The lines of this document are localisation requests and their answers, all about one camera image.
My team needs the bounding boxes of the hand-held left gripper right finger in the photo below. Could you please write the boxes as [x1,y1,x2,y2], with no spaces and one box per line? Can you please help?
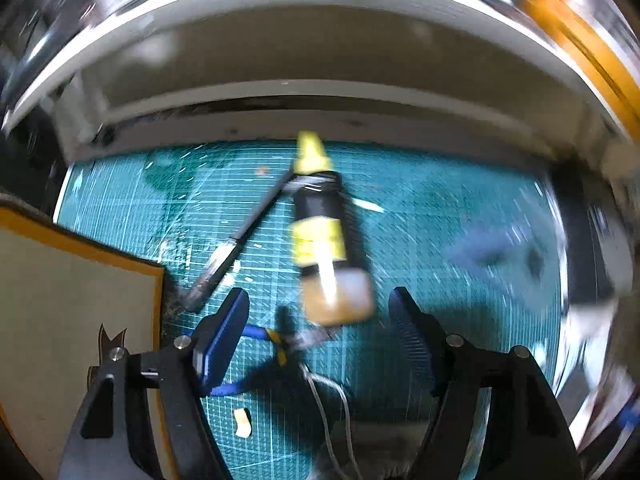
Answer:
[388,286,583,480]

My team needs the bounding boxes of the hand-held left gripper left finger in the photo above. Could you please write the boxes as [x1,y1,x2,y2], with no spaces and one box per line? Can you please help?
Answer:
[57,287,251,480]

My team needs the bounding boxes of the yellow and black bottle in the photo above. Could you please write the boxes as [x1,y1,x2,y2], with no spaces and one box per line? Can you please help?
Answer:
[289,131,376,326]

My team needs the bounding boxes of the metal scraper blade tool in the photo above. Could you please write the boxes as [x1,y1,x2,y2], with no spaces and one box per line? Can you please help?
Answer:
[182,172,301,313]

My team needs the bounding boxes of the dark blue object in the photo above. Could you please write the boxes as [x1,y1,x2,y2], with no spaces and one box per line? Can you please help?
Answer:
[445,227,547,282]

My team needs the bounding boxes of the clear plastic box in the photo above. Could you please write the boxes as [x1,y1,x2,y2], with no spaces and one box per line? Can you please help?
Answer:
[320,420,436,480]

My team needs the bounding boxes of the green cutting mat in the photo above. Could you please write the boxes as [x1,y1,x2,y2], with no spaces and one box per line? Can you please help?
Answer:
[54,142,568,480]

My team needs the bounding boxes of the cream printed cardboard box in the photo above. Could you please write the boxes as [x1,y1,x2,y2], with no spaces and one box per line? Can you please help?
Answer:
[0,205,168,480]

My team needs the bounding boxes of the white shelf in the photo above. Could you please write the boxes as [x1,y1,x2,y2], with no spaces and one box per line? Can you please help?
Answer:
[0,0,636,161]

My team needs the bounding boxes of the blue handled pliers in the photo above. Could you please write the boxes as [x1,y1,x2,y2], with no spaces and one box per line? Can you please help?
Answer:
[197,322,346,398]

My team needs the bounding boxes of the thin white cable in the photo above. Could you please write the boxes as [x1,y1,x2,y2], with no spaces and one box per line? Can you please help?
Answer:
[300,364,363,480]

